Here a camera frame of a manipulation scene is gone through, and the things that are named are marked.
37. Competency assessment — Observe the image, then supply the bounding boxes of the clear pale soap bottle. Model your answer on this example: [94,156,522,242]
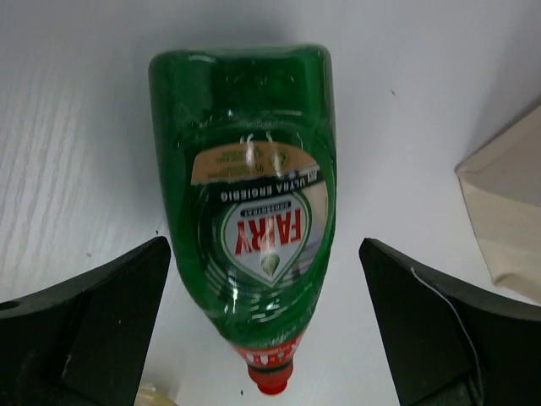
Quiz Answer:
[134,385,178,406]

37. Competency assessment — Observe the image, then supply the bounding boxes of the canvas bag orange handles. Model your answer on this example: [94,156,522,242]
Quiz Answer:
[456,107,540,303]

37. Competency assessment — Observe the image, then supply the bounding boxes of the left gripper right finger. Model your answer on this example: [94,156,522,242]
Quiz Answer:
[359,239,540,405]

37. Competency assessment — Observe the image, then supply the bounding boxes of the green Fairy dish soap bottle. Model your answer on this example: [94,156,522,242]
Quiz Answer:
[148,45,337,395]

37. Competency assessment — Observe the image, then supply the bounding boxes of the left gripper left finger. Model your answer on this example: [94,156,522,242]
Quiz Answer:
[1,236,172,405]

